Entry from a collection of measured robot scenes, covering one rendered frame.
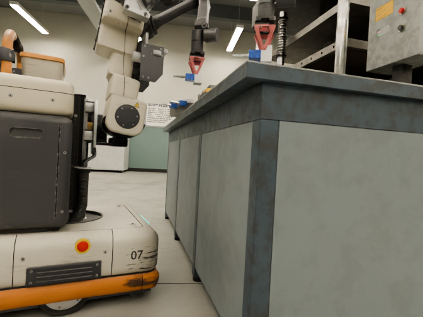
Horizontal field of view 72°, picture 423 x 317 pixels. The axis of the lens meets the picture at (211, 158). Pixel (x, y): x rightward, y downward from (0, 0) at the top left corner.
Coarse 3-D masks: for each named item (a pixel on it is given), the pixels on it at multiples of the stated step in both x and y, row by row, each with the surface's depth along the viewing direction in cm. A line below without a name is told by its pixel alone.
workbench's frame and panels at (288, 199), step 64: (256, 64) 67; (192, 128) 154; (256, 128) 72; (320, 128) 74; (384, 128) 79; (192, 192) 146; (256, 192) 70; (320, 192) 75; (384, 192) 80; (192, 256) 139; (256, 256) 71; (320, 256) 75; (384, 256) 80
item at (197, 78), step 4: (200, 72) 133; (176, 76) 134; (180, 76) 134; (184, 76) 134; (188, 76) 133; (192, 76) 133; (196, 76) 133; (200, 76) 134; (188, 80) 135; (192, 80) 134; (196, 80) 133; (200, 80) 134; (196, 84) 137; (200, 84) 136
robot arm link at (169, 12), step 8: (192, 0) 166; (176, 8) 162; (184, 8) 165; (192, 8) 168; (152, 16) 158; (160, 16) 158; (168, 16) 161; (176, 16) 164; (144, 24) 153; (152, 24) 159; (160, 24) 160
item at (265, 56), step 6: (270, 48) 97; (234, 54) 100; (240, 54) 100; (246, 54) 100; (252, 54) 98; (258, 54) 97; (264, 54) 97; (270, 54) 97; (252, 60) 101; (258, 60) 101; (264, 60) 97; (270, 60) 97
